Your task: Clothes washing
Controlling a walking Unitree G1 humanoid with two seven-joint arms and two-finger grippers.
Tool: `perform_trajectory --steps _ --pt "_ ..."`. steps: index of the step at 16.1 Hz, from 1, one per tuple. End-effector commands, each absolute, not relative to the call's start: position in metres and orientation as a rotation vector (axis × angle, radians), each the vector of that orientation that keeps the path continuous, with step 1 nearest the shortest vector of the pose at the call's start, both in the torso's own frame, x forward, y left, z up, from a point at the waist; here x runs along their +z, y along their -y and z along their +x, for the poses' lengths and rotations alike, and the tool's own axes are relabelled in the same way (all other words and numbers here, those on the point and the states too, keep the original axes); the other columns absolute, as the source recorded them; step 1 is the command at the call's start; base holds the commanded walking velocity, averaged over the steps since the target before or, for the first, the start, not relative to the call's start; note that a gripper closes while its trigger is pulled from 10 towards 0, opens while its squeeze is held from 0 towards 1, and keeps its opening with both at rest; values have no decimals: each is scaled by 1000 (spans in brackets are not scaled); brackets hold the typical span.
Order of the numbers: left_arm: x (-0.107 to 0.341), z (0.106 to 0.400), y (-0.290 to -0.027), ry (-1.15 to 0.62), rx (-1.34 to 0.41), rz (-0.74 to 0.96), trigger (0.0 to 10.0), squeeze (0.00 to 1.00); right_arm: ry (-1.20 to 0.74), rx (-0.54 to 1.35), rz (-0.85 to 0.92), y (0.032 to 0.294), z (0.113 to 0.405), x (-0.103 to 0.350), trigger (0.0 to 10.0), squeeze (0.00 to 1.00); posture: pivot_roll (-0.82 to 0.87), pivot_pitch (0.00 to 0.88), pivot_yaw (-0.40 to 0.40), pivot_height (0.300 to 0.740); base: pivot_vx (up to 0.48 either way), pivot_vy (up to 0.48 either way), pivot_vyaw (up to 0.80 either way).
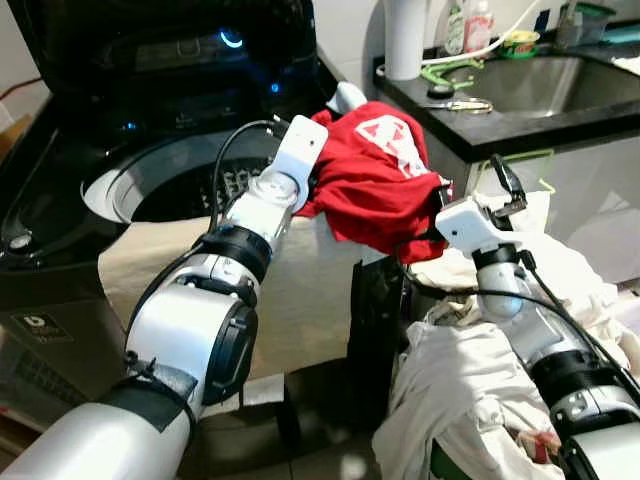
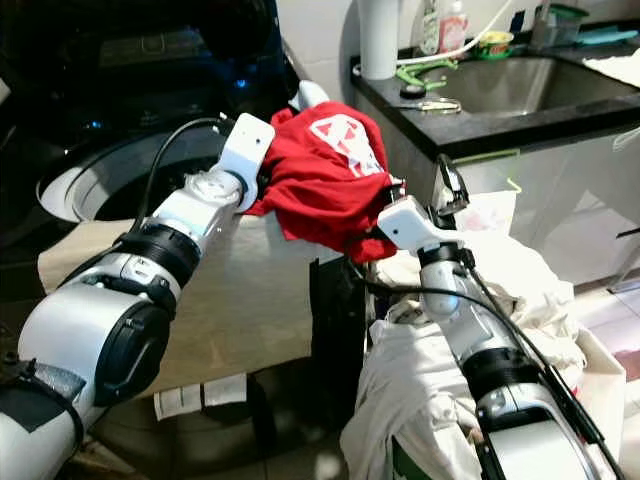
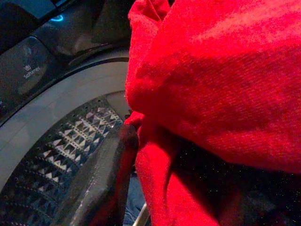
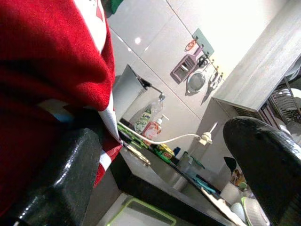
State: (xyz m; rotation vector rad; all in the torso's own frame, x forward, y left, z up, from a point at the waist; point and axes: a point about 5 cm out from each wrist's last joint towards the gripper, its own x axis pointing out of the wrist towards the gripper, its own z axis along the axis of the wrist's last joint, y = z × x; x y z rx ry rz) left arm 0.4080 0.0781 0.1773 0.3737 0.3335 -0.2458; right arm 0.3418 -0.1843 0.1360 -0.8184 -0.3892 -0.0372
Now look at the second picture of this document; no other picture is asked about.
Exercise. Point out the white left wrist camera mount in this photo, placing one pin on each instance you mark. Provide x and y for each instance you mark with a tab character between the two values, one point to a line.
248	145

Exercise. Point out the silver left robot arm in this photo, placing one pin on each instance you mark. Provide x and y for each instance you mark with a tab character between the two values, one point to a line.
100	340

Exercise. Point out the soap bottle with red label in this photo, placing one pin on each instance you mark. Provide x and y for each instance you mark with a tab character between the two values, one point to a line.
452	30

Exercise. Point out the white pipe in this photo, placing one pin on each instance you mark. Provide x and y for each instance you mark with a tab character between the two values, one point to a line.
378	40

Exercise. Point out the metal scissors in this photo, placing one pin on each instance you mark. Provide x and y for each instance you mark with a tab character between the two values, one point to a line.
440	104

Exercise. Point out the steel sink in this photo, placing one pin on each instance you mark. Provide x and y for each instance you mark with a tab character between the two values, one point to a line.
530	85

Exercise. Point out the clear green bottle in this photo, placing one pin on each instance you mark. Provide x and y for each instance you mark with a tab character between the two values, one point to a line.
429	35

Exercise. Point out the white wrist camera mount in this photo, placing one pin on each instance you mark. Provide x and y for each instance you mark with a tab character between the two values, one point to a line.
248	145
405	225

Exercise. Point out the white rag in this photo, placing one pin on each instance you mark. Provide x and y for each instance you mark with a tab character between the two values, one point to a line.
615	68

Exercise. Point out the black countertop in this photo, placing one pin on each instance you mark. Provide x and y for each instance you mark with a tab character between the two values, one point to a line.
440	130

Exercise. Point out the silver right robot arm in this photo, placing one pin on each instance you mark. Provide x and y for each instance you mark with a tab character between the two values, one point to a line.
490	335

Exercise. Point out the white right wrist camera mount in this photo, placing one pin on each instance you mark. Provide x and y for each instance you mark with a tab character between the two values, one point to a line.
405	225

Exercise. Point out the green laundry basket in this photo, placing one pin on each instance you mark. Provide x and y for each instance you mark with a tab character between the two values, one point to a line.
400	465

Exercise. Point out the clear container with green lid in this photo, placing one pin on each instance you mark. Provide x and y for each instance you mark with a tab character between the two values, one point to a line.
560	28

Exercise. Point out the teal tray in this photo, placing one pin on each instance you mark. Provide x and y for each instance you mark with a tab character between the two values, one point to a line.
610	35

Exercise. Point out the grey counter cabinet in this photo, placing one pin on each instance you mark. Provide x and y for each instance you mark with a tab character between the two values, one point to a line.
560	200

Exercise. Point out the grey white cloth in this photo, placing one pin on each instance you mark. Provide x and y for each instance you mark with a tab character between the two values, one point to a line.
310	95

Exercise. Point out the black washing machine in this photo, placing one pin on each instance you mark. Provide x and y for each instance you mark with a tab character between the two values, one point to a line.
120	60

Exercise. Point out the black sink plug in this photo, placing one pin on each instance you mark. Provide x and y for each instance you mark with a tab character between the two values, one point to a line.
412	92

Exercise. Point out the beige towel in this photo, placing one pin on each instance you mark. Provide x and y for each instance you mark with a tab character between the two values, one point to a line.
260	300

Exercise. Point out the green plastic hook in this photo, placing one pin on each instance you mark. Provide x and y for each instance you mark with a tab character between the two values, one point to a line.
418	72

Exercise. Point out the white crumpled garment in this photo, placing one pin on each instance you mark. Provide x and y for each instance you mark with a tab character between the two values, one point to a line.
400	390

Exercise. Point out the red t-shirt with white print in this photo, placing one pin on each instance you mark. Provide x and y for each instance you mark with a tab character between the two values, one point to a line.
310	190

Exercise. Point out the green rimmed can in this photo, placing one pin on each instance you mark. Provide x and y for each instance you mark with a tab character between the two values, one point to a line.
495	45

